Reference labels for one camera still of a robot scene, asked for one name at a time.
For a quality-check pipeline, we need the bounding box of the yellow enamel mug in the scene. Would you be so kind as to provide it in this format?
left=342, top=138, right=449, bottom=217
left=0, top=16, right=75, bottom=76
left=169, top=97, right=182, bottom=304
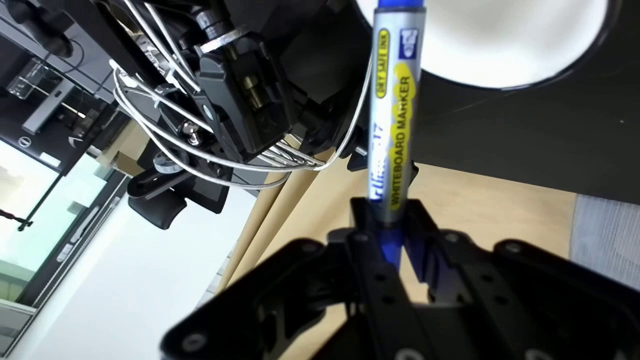
left=355, top=0, right=613, bottom=93

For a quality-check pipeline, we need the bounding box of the white looped cable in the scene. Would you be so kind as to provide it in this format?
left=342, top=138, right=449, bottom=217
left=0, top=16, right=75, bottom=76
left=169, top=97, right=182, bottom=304
left=108, top=0, right=377, bottom=193

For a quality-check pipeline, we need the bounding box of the black tripod clamp rig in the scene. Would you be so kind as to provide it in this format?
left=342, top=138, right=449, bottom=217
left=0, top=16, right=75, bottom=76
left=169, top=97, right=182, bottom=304
left=0, top=0, right=377, bottom=233

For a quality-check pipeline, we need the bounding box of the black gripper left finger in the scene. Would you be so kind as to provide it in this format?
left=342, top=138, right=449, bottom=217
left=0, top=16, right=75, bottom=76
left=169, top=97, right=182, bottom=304
left=159, top=196, right=418, bottom=360

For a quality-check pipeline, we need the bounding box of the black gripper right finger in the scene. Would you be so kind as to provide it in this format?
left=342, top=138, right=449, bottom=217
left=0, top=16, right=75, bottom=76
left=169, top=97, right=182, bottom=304
left=398, top=198, right=640, bottom=360

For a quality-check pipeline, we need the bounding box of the aluminium framed white board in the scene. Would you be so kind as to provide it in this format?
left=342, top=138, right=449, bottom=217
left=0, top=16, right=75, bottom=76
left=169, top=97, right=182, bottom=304
left=0, top=137, right=133, bottom=356

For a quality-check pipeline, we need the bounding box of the blue whiteboard marker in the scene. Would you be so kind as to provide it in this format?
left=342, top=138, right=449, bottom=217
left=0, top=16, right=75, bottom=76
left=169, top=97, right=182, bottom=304
left=367, top=0, right=428, bottom=277

